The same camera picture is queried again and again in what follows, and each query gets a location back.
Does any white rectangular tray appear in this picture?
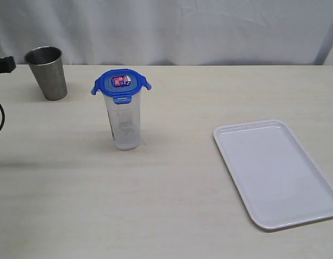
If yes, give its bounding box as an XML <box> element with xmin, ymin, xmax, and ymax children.
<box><xmin>213</xmin><ymin>120</ymin><xmax>333</xmax><ymax>231</ymax></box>

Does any white backdrop curtain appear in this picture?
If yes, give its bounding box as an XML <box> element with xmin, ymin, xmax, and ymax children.
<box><xmin>0</xmin><ymin>0</ymin><xmax>333</xmax><ymax>65</ymax></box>

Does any stainless steel cup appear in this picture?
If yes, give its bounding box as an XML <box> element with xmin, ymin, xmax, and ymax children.
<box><xmin>24</xmin><ymin>46</ymin><xmax>67</xmax><ymax>101</ymax></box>

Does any clear plastic tall container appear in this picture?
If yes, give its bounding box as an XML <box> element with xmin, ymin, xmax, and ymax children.
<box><xmin>103</xmin><ymin>91</ymin><xmax>142</xmax><ymax>151</ymax></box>

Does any blue container lid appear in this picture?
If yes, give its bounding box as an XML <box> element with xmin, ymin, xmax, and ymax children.
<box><xmin>91</xmin><ymin>69</ymin><xmax>152</xmax><ymax>105</ymax></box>

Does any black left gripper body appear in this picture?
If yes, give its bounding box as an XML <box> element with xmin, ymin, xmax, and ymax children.
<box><xmin>0</xmin><ymin>56</ymin><xmax>16</xmax><ymax>74</ymax></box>

